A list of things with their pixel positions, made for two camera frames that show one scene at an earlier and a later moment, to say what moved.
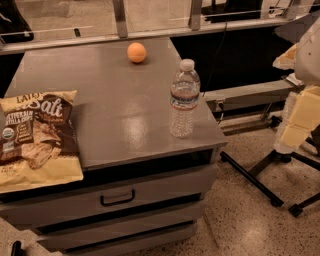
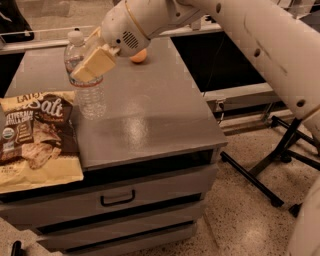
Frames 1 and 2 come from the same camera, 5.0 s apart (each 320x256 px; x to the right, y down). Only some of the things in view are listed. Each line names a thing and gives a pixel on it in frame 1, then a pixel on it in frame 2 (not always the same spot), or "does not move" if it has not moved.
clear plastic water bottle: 184,99 -> 90,95
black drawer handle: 102,202 does not move
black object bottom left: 16,249 does not move
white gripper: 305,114 -> 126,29
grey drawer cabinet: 142,189 does not move
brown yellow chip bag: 38,140 does not move
